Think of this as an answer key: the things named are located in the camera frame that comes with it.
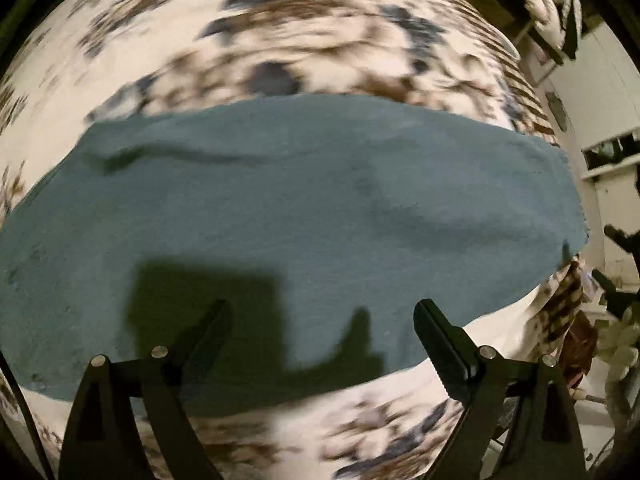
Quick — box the dark red cloth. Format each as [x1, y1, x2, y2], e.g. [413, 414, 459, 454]
[559, 310, 599, 392]

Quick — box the white cabinet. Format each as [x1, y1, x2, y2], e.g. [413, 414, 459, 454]
[542, 22, 640, 181]

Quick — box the white cloth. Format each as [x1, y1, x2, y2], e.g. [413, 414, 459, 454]
[596, 307, 640, 428]

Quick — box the black cable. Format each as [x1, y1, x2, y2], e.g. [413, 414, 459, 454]
[0, 350, 56, 480]

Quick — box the white folded bedding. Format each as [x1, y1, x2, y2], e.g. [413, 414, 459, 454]
[487, 0, 585, 63]

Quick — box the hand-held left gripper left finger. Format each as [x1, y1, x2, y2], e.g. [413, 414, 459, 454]
[59, 299, 233, 480]

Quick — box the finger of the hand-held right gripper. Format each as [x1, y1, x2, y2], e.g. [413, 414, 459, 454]
[591, 269, 640, 319]
[603, 225, 640, 267]

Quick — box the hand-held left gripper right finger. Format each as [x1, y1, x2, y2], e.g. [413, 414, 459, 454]
[413, 298, 589, 480]

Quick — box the floral printed blanket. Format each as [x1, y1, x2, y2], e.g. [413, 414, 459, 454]
[0, 0, 601, 480]

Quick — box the teal blue towel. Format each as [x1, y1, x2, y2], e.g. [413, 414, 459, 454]
[0, 94, 589, 417]

